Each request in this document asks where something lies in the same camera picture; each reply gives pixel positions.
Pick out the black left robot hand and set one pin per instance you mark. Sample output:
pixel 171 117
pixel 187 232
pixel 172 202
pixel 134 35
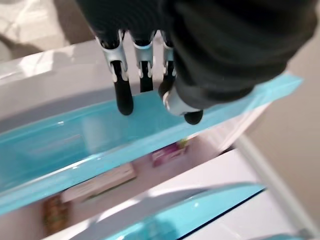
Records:
pixel 225 37

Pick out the blue white cart drawer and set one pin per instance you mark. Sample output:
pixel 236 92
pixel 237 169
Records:
pixel 250 220
pixel 75 150
pixel 200 170

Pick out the small green medicine box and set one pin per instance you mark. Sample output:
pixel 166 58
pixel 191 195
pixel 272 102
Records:
pixel 183 143

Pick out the purple medicine box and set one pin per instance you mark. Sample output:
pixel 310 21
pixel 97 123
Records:
pixel 167 156

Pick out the beige flat medicine box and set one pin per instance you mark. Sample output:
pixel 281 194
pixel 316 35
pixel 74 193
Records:
pixel 100 182

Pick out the yellow medicine box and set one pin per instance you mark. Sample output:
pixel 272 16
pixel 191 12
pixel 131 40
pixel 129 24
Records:
pixel 56 215

